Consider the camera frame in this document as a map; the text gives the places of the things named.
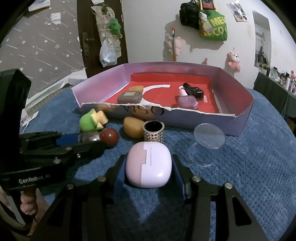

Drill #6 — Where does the green tote bag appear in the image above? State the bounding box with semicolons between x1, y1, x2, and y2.
199;9;228;42

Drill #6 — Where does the pink plush bear keychain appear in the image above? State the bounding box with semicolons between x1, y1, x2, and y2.
228;51;240;73

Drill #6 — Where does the pink folded umbrella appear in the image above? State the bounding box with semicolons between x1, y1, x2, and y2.
202;58;208;65

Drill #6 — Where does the black backpack on wall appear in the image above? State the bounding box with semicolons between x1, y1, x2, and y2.
179;1;200;30

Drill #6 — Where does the person's left hand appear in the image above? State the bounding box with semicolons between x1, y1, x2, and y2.
20;190;38;215

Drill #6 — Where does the purple nail polish bottle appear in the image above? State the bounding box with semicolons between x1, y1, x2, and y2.
177;89;198;110

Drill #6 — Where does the pink plush pig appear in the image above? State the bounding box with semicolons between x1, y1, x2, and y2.
165;34;183;56

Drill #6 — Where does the purple cardboard box tray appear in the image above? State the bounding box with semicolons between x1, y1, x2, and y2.
72;62;254;136

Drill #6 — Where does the white plush on bag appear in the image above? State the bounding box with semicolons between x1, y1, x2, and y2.
198;11;207;23

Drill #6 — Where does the red Miniso paper liner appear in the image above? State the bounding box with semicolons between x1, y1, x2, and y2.
106;73;219;113

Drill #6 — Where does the dark wooden door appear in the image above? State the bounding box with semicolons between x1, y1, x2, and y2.
76;1;128;78

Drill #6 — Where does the photo poster on wall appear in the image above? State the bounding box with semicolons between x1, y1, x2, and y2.
227;3;248;22

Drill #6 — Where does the hanging fabric wall organizer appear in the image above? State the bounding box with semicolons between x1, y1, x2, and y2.
91;3;121;59

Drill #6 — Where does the black nail polish bottle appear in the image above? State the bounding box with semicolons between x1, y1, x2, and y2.
183;82;204;100

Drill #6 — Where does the orange round sponge puff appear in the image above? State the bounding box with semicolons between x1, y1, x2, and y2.
128;85;144;93

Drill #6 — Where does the studded metal ring cylinder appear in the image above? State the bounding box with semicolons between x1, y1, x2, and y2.
142;120;165;143

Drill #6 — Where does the perfume bottle brown ball cap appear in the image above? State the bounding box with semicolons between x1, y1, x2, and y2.
78;127;120;147

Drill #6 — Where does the clear glass cup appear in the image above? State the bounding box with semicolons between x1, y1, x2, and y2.
188;123;226;167

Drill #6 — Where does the taupe square compact case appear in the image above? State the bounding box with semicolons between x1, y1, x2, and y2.
117;91;142;104

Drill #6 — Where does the green yellow toy figure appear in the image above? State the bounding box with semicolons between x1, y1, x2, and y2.
79;109;108;133

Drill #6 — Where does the green plush dinosaur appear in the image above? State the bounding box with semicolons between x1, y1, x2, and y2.
109;18;122;39

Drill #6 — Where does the brass door handle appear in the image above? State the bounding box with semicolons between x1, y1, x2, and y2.
82;32;95;57

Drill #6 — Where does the tan egg-shaped sponge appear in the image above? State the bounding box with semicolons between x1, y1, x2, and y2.
123;116;145;138

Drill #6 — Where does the white plastic bag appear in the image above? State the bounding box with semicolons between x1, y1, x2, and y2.
100;40;117;67

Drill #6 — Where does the mop handle orange grip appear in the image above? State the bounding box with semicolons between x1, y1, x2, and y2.
171;27;177;62

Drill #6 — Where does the pink earbuds case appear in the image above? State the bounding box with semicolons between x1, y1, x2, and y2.
125;142;172;188

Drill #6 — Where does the dark green covered side table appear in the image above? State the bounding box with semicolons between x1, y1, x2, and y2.
253;73;296;118

